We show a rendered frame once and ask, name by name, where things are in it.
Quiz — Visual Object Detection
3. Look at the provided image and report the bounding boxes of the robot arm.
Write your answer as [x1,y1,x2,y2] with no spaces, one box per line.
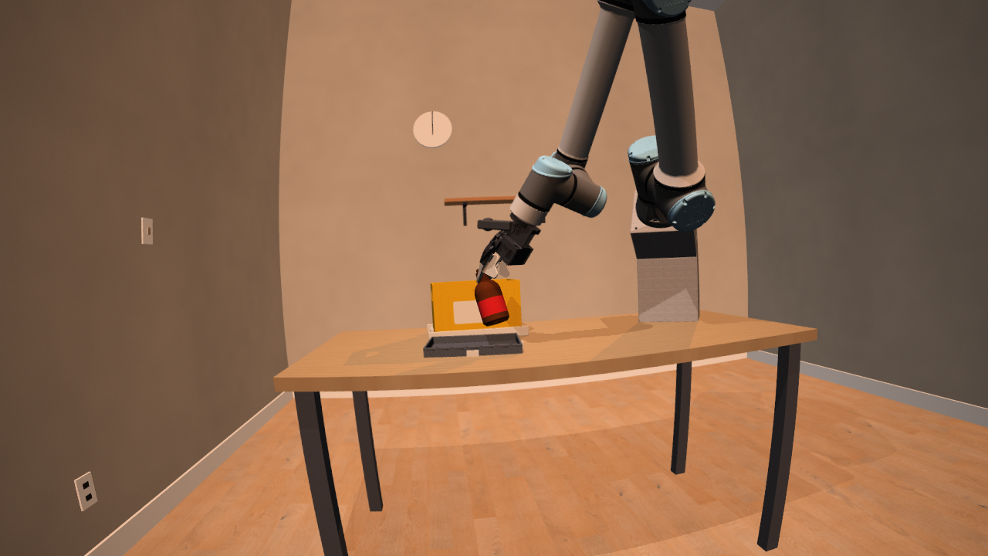
[510,0,716,232]

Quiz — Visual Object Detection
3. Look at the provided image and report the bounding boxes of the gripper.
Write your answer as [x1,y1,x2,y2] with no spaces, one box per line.
[476,212,541,283]

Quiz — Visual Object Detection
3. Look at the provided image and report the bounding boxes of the yellow bottle crate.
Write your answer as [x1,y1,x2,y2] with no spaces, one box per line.
[431,279,522,332]

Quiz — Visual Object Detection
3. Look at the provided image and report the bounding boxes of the brown glass bottle with red label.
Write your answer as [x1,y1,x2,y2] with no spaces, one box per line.
[475,273,509,327]

